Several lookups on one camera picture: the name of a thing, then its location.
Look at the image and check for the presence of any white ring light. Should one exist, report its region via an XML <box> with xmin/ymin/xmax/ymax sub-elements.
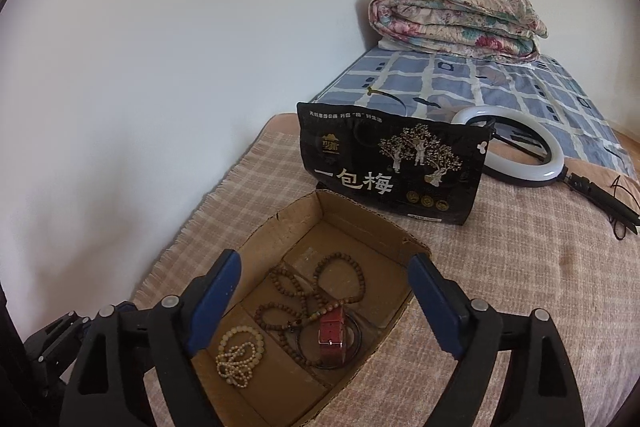
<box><xmin>450</xmin><ymin>105</ymin><xmax>569</xmax><ymax>186</ymax></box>

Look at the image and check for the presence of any black snack bag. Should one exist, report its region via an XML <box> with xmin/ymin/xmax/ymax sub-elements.
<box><xmin>296</xmin><ymin>102</ymin><xmax>494</xmax><ymax>227</ymax></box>

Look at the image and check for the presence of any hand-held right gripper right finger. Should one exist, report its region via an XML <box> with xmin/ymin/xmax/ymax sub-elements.
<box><xmin>406</xmin><ymin>253</ymin><xmax>586</xmax><ymax>427</ymax></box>

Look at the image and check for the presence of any brown wooden bead necklace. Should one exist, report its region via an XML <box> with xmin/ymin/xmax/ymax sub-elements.
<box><xmin>253</xmin><ymin>255</ymin><xmax>366</xmax><ymax>334</ymax></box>

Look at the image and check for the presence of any black folded tripod stand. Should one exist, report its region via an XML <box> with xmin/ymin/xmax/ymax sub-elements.
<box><xmin>562</xmin><ymin>172</ymin><xmax>640</xmax><ymax>229</ymax></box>

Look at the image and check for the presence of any black bangle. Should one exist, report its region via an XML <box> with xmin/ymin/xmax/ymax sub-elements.
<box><xmin>297</xmin><ymin>312</ymin><xmax>364</xmax><ymax>371</ymax></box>

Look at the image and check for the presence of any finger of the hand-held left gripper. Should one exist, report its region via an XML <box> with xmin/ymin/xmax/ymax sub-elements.
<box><xmin>21</xmin><ymin>307</ymin><xmax>98</xmax><ymax>403</ymax></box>

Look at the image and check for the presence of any white pearl bracelet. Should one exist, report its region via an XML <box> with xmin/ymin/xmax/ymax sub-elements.
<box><xmin>215</xmin><ymin>342</ymin><xmax>259</xmax><ymax>391</ymax></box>

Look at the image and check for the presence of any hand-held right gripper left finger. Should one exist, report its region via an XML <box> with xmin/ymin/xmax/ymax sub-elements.
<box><xmin>60</xmin><ymin>249</ymin><xmax>243</xmax><ymax>427</ymax></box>

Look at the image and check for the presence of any cardboard box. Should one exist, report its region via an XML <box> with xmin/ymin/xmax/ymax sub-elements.
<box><xmin>191</xmin><ymin>189</ymin><xmax>432</xmax><ymax>426</ymax></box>

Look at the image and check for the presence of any folded floral quilt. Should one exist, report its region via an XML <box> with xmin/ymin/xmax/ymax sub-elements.
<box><xmin>368</xmin><ymin>0</ymin><xmax>550</xmax><ymax>66</ymax></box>

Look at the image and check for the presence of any blue patterned bedsheet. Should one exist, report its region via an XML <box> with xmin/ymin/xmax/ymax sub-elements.
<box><xmin>312</xmin><ymin>46</ymin><xmax>639</xmax><ymax>184</ymax></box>

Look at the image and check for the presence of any red strap watch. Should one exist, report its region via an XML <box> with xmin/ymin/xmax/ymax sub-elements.
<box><xmin>317</xmin><ymin>305</ymin><xmax>349</xmax><ymax>366</ymax></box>

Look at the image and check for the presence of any beige plaid blanket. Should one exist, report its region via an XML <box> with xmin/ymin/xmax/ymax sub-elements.
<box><xmin>130</xmin><ymin>113</ymin><xmax>640</xmax><ymax>427</ymax></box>

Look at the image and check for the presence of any cream bead bracelet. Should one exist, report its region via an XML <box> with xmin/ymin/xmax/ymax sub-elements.
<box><xmin>217</xmin><ymin>327</ymin><xmax>266</xmax><ymax>361</ymax></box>

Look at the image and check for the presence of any black cable with remote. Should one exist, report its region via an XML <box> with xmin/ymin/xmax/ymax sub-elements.
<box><xmin>606</xmin><ymin>176</ymin><xmax>640</xmax><ymax>241</ymax></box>

